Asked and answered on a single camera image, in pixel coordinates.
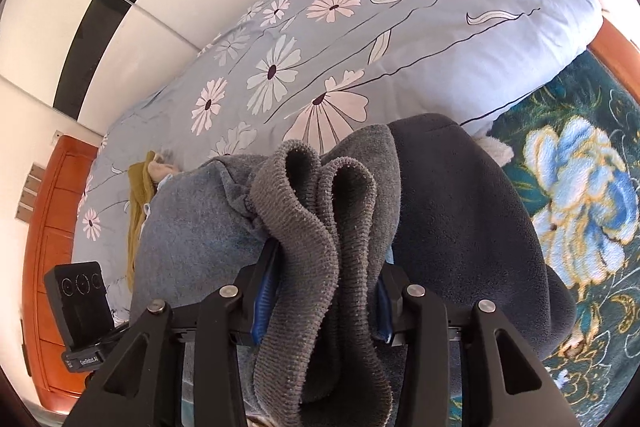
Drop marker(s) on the white fluffy cloth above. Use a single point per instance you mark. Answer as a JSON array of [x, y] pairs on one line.
[[497, 152]]

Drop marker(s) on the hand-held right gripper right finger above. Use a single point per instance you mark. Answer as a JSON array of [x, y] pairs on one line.
[[384, 309]]

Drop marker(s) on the beige garment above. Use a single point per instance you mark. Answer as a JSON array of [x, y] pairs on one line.
[[162, 169]]

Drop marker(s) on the mustard garment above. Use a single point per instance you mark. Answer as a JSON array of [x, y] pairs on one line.
[[137, 187]]

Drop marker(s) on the teal floral blanket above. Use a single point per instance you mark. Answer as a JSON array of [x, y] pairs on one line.
[[550, 107]]

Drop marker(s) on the grey wall plate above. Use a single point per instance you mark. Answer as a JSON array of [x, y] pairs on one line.
[[37, 172], [32, 188], [25, 211]]

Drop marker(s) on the orange wooden bed frame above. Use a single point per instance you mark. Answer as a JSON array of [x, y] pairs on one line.
[[55, 232]]

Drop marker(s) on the grey sweatshirt with ribbed hem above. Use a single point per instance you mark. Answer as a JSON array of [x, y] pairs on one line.
[[300, 232]]

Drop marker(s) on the light blue daisy-print duvet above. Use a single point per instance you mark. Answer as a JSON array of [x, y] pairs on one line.
[[400, 7]]

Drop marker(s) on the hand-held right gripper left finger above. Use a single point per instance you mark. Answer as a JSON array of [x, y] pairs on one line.
[[265, 297]]

